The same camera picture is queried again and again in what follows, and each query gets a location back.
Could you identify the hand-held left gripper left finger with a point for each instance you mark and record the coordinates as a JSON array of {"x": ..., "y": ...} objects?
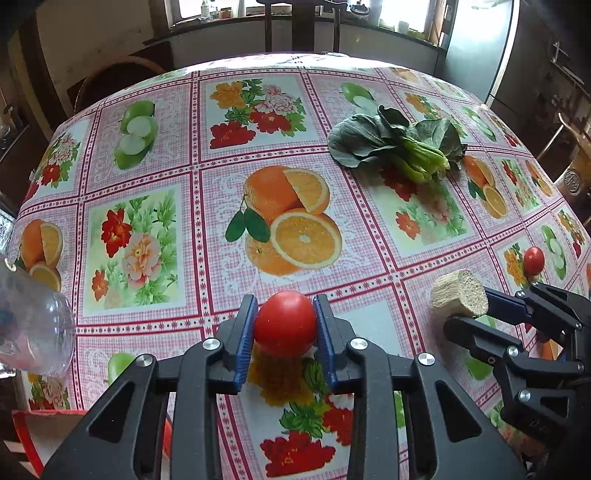
[{"x": 244, "y": 341}]

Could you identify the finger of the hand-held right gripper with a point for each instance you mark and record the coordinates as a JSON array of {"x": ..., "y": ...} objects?
[
  {"x": 505, "y": 305},
  {"x": 480, "y": 334}
]

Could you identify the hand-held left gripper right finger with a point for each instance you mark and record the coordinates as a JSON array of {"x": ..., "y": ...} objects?
[{"x": 324, "y": 341}]

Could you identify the red tomato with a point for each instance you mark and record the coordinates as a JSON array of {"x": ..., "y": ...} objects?
[
  {"x": 285, "y": 330},
  {"x": 534, "y": 260}
]

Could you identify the green leafy vegetable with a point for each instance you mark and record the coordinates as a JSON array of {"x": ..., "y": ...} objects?
[{"x": 397, "y": 143}]

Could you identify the fruit and flower printed tablecloth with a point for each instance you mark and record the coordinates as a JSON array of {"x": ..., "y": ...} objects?
[{"x": 295, "y": 138}]

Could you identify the clear plastic cup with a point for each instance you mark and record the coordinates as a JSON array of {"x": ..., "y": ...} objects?
[{"x": 32, "y": 323}]

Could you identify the grey refrigerator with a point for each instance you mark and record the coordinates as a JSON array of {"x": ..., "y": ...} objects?
[{"x": 480, "y": 46}]

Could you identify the white cup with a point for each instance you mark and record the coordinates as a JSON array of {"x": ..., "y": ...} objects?
[{"x": 402, "y": 26}]

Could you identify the dark wooden chair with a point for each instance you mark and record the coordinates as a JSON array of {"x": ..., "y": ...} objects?
[{"x": 300, "y": 23}]

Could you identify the barred window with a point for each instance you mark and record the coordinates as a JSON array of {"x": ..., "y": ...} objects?
[{"x": 286, "y": 7}]

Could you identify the metal frame chair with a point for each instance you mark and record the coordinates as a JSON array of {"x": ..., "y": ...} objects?
[{"x": 565, "y": 147}]

